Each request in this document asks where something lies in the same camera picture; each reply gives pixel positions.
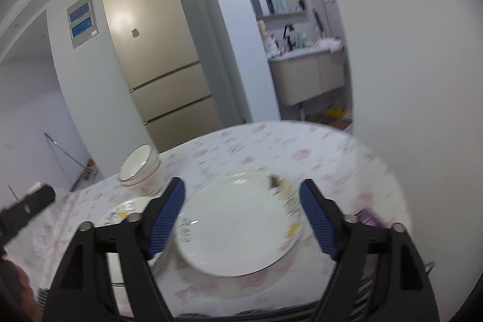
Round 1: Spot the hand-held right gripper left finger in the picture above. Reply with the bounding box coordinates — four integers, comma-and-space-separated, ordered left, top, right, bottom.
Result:
41, 177, 186, 322

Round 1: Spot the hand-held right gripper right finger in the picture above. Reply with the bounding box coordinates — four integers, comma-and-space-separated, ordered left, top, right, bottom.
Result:
299, 179, 440, 322

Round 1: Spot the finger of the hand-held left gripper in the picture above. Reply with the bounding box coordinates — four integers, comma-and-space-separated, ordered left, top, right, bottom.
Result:
0, 184, 57, 243

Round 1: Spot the pink strawberry bowl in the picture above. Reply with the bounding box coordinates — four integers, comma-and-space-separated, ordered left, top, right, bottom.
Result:
119, 156, 164, 196

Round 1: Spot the person's left forearm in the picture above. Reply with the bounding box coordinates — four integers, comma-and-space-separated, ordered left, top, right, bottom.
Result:
0, 262, 38, 311

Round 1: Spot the purple object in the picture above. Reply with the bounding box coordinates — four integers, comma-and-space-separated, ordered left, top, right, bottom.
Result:
358, 211, 378, 227

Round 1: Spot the metal drying rack pole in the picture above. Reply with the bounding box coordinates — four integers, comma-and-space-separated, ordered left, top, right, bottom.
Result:
44, 132, 95, 190

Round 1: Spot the patterned floor mat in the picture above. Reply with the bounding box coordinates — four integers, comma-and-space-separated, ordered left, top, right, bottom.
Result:
305, 107, 353, 129

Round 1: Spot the white pink printed tablecloth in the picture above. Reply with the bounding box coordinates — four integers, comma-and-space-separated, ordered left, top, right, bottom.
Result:
4, 121, 412, 319

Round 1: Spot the beige vanity cabinet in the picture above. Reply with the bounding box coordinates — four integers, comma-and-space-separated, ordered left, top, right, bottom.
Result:
268, 48, 346, 107

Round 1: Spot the pink cloth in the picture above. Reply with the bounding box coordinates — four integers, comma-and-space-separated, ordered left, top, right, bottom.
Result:
321, 37, 344, 52

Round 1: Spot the beige refrigerator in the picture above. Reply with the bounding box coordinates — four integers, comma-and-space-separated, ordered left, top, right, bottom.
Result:
100, 0, 223, 153

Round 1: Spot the pile of toiletries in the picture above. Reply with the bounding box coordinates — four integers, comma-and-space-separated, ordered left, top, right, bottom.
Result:
260, 22, 283, 59

